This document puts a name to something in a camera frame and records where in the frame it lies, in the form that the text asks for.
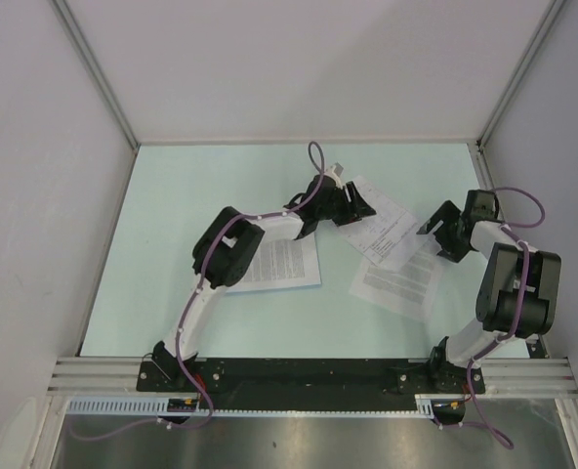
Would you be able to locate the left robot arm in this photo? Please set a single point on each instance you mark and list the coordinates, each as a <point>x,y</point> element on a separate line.
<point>224,253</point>

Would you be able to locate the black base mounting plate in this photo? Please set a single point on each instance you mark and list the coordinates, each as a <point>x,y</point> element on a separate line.
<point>333,382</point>

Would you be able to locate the text paper sheet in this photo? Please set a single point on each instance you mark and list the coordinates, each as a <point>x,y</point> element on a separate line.
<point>285,260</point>
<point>409,292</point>

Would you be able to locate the left aluminium frame post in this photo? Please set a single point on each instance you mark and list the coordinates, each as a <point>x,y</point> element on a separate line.
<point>86,55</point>

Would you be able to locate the aluminium frame post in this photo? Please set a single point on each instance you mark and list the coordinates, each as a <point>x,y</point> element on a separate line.
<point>86,55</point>
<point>534,46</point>

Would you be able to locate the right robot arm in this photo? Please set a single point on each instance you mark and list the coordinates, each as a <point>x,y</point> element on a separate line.
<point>517,297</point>

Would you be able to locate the table form paper sheet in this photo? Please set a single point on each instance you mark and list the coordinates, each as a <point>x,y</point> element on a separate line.
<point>389,238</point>

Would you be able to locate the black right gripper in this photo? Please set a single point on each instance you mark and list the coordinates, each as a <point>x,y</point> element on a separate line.
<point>447,212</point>

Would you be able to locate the slotted cable duct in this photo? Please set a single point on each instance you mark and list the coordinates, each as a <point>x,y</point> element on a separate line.
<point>409,406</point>

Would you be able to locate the aluminium front frame rail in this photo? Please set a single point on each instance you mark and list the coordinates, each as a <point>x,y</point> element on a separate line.
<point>505,378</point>

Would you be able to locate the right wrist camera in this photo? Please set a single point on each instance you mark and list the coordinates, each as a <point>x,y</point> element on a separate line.
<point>481,206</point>

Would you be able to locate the blue clipboard folder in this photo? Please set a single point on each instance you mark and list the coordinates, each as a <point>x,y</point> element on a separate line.
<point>254,287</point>

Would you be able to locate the right aluminium frame post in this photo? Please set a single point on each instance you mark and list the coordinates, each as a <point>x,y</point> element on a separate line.
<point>534,46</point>

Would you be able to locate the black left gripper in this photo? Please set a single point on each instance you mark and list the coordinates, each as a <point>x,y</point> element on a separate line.
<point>352,210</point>

